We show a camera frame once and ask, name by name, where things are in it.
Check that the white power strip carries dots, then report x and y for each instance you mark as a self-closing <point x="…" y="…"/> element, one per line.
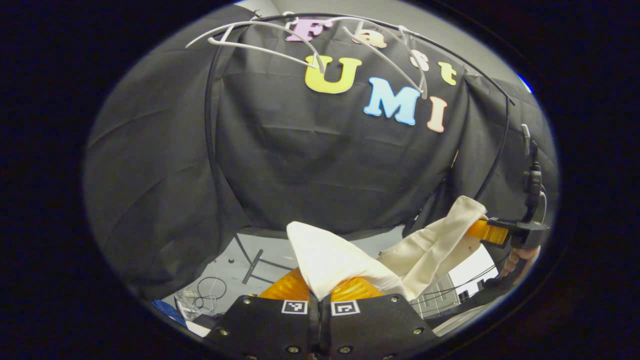
<point x="189" y="295"/>

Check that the cream button shirt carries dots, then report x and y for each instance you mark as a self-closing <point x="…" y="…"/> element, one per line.
<point x="330" y="260"/>

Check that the black metal clothes rack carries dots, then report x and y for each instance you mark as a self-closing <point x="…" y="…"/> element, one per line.
<point x="208" y="125"/>

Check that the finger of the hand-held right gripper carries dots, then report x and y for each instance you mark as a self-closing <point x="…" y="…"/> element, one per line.
<point x="487" y="232"/>

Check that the white plastic hanger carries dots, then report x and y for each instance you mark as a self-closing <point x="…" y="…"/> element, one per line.
<point x="260" y="50"/>
<point x="395" y="57"/>

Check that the blue floor object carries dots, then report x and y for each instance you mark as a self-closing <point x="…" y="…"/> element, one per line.
<point x="167" y="311"/>

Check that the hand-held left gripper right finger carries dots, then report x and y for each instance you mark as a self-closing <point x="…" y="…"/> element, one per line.
<point x="375" y="325"/>

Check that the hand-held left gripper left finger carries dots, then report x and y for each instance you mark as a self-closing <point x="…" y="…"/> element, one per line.
<point x="265" y="325"/>

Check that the black backdrop cloth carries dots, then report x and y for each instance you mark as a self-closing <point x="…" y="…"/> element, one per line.
<point x="300" y="165"/>

